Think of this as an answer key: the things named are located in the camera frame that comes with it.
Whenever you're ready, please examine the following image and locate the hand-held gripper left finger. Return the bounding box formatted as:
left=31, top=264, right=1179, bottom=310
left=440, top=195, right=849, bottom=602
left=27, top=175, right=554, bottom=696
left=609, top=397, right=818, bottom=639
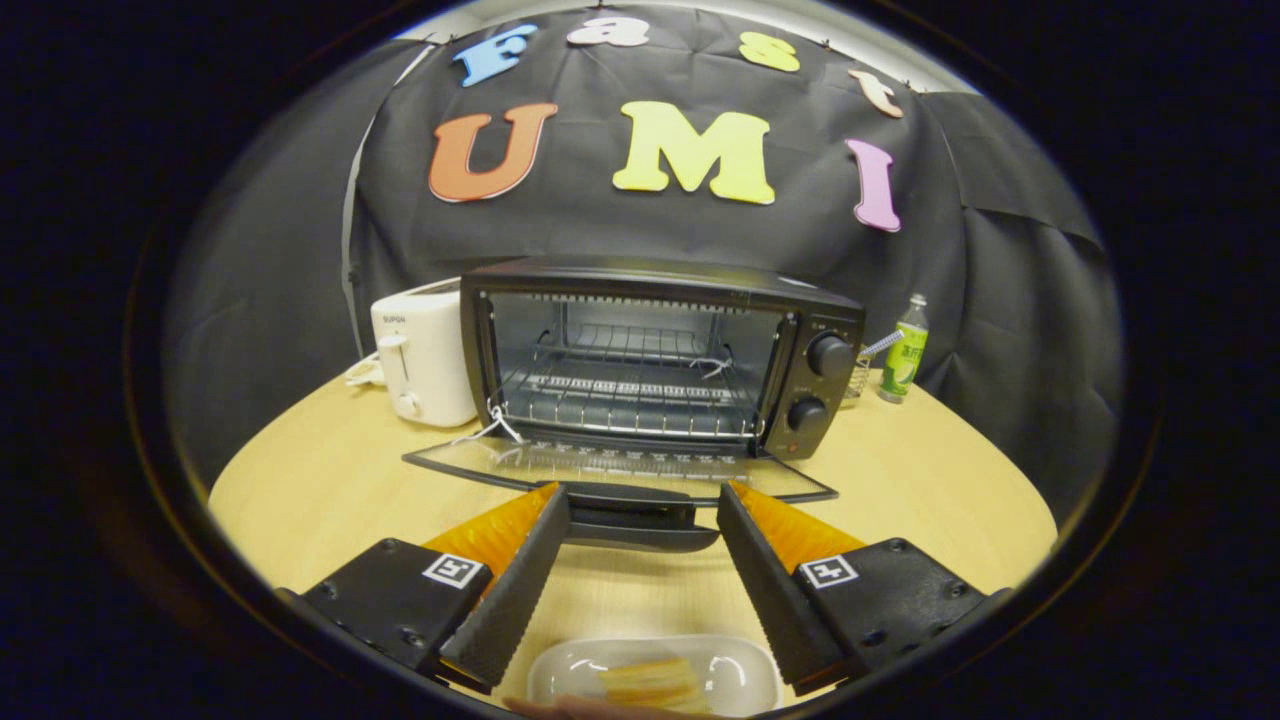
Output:
left=300, top=482, right=571, bottom=691

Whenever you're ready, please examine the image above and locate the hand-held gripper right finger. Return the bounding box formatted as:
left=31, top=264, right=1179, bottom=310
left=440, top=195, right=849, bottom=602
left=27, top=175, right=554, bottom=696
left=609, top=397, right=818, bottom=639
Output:
left=716, top=481, right=1011, bottom=696

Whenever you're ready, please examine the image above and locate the yellow spiral bread roll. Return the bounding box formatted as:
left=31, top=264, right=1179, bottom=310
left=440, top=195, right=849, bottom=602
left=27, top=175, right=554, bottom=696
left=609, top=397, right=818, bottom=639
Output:
left=598, top=657, right=706, bottom=713

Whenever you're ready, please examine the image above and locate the black toaster oven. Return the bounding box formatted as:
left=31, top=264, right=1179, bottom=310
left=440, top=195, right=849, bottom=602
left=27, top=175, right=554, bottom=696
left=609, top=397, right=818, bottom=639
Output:
left=403, top=257, right=867, bottom=553

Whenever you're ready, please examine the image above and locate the white pop-up toaster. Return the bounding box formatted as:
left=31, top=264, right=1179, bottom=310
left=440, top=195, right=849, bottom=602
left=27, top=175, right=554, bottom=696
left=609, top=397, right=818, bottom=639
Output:
left=370, top=278, right=479, bottom=429

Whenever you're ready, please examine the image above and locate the green label drink bottle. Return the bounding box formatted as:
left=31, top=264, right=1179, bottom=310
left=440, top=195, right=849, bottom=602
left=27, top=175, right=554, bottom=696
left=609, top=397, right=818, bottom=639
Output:
left=878, top=293, right=930, bottom=405

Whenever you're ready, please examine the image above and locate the wire utensil holder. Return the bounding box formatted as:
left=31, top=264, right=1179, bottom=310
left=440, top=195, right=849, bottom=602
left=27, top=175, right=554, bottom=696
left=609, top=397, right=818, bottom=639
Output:
left=842, top=330, right=906, bottom=403

